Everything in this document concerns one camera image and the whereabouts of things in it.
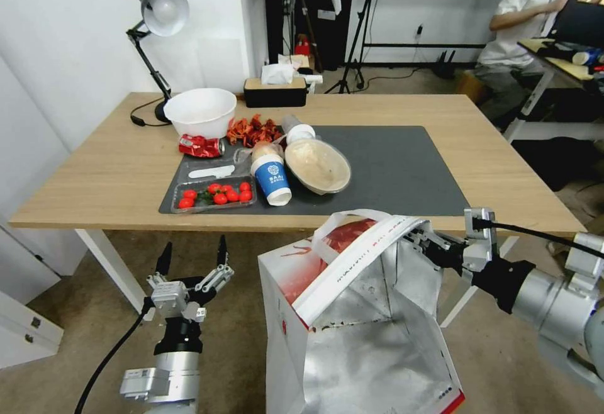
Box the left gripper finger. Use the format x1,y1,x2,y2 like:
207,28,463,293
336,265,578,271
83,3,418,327
196,234,235,294
147,242,174,289

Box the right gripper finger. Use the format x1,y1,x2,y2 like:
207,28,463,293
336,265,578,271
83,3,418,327
406,225,455,250
422,243,474,288

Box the white red food delivery bag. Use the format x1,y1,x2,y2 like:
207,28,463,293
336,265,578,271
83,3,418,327
257,208,467,414

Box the clear plastic bag with food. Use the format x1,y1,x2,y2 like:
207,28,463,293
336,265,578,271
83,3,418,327
233,139,287,165

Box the red dried food scraps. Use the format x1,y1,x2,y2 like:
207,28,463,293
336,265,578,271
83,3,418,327
226,114,285,147

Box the black bag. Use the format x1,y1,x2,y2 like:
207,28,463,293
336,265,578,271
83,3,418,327
512,136,604,194

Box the dark grey desk mat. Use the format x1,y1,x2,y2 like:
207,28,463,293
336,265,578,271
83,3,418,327
158,125,472,217

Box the white plastic utensil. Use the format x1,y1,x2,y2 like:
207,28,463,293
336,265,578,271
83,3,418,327
188,164,236,181

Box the clear plastic clamshell tray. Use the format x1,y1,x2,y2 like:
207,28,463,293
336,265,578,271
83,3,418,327
171,159,259,215

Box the blue white paper cup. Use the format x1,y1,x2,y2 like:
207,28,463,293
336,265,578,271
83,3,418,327
250,154,293,208

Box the crushed red drink can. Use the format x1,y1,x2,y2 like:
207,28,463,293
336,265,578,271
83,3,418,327
178,134,227,158

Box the brown bowl with clear lid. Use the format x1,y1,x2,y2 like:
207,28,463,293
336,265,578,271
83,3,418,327
284,139,353,196

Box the wooden table white legs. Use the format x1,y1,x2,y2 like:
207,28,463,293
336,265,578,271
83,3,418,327
8,92,588,330

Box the large white bowl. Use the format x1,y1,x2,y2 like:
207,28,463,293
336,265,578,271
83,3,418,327
163,87,238,139

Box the clear cup with white lid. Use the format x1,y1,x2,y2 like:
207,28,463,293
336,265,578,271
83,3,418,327
281,113,316,144

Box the white drawer cabinet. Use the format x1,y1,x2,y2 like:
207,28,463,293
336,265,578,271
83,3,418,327
0,225,65,371

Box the black tissue box wooden lid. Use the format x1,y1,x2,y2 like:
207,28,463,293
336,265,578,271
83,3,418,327
243,76,308,109

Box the black router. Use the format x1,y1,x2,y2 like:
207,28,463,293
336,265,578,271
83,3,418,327
433,49,457,81

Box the white tissue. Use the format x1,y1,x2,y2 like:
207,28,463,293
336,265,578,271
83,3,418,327
260,62,299,86

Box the black tripod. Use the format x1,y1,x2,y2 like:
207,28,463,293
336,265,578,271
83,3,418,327
323,0,384,96

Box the small red box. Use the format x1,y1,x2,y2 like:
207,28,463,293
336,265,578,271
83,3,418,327
294,34,316,57

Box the white blue can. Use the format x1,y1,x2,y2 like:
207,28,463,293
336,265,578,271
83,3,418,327
571,48,603,66

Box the person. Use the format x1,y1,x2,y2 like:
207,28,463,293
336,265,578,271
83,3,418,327
474,0,596,123

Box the black desk lamp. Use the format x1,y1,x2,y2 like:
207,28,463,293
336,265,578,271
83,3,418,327
126,0,191,125

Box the black computer monitor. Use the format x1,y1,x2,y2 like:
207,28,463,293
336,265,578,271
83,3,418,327
549,0,604,50

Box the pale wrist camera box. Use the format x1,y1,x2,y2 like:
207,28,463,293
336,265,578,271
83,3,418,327
462,207,498,273
150,281,191,318

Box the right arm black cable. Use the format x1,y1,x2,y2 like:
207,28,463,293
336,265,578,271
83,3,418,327
476,218,604,250

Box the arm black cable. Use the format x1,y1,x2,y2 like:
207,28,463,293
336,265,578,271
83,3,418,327
73,308,155,414
476,218,604,250

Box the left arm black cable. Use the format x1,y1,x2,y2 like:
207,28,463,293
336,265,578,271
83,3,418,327
73,308,155,414

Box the black lamp cable with switch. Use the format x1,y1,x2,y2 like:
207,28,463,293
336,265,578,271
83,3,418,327
130,100,172,128

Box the wooden desk white frame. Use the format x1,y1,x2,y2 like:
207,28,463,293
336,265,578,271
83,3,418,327
502,38,604,144

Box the black metal frame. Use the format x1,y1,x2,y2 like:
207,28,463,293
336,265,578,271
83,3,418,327
362,0,525,52

